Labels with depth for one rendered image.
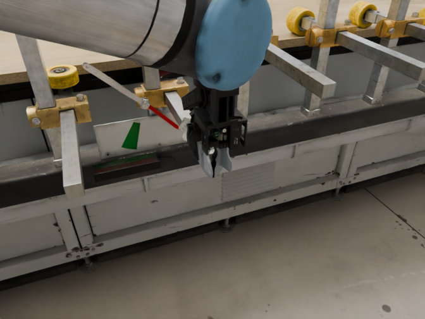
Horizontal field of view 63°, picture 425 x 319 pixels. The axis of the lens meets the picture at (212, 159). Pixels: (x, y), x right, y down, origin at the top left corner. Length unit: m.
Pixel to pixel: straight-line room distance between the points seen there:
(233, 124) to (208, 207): 1.03
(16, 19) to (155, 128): 0.72
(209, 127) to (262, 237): 1.18
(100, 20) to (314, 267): 1.46
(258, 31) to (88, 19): 0.14
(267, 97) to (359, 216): 0.86
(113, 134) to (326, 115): 0.66
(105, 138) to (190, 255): 0.82
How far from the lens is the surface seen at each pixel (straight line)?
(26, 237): 1.48
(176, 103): 0.84
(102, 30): 0.26
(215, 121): 0.54
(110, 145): 0.94
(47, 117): 0.90
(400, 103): 1.37
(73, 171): 0.67
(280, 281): 1.53
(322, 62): 1.10
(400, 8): 1.22
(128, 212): 1.44
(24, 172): 0.99
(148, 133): 0.94
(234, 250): 1.61
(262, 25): 0.32
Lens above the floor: 1.23
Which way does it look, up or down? 36 degrees down
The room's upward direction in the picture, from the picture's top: straight up
